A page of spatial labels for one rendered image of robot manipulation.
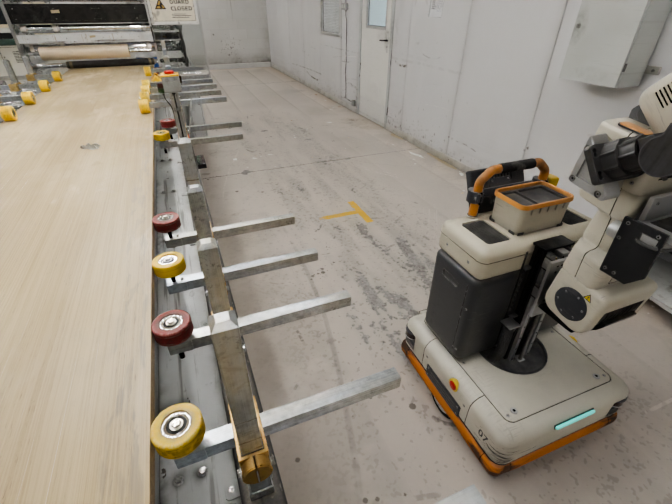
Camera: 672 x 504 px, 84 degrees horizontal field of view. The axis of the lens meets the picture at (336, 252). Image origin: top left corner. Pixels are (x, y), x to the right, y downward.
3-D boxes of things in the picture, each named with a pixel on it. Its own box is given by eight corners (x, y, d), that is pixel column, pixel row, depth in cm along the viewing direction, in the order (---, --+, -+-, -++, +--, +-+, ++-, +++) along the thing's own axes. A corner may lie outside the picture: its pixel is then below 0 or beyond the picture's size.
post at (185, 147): (218, 271, 133) (189, 136, 106) (220, 277, 130) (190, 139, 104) (208, 273, 132) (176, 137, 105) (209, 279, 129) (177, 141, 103)
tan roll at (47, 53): (181, 54, 421) (179, 41, 414) (182, 55, 412) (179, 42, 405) (31, 60, 377) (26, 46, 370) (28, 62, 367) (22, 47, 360)
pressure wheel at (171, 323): (172, 377, 81) (158, 340, 75) (158, 356, 86) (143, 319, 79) (207, 357, 85) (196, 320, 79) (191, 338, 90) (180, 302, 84)
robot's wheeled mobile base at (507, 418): (397, 350, 186) (402, 312, 172) (499, 317, 205) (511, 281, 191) (489, 486, 134) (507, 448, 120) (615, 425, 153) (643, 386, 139)
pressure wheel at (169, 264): (160, 303, 101) (149, 269, 94) (163, 285, 107) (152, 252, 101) (192, 297, 103) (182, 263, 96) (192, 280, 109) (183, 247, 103)
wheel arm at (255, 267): (315, 257, 119) (314, 245, 117) (318, 262, 117) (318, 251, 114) (169, 289, 106) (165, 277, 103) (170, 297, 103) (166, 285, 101)
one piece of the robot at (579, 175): (566, 179, 90) (589, 135, 82) (581, 176, 91) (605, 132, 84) (601, 202, 83) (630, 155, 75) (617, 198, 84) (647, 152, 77)
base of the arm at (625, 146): (621, 141, 85) (582, 147, 81) (661, 126, 77) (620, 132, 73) (630, 178, 85) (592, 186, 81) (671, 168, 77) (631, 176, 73)
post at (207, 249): (247, 393, 97) (214, 234, 70) (250, 404, 94) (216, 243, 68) (234, 397, 96) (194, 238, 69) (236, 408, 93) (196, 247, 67)
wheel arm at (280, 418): (392, 377, 80) (393, 364, 78) (400, 390, 78) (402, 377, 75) (178, 453, 67) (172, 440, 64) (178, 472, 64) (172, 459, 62)
